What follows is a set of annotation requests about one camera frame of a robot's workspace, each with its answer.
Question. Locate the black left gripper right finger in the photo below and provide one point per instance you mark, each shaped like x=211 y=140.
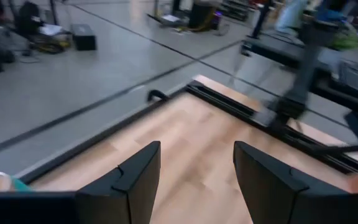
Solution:
x=291 y=208

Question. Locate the black rig frame strut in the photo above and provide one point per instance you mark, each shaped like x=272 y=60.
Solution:
x=346 y=149

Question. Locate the black frame clamp hook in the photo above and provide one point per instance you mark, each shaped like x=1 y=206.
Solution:
x=158 y=94

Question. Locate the black rolling stand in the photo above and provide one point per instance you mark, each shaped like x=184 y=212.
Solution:
x=169 y=19

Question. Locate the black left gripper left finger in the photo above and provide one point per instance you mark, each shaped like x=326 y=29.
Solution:
x=89 y=208

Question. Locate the black floor box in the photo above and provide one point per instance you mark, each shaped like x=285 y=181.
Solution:
x=84 y=37

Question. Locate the teal translucent plastic bin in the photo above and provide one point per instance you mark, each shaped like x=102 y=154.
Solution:
x=20 y=185

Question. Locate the black speaker cabinet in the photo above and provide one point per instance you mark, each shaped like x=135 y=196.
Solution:
x=201 y=15

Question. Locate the black workbench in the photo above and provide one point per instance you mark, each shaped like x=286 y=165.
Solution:
x=346 y=87

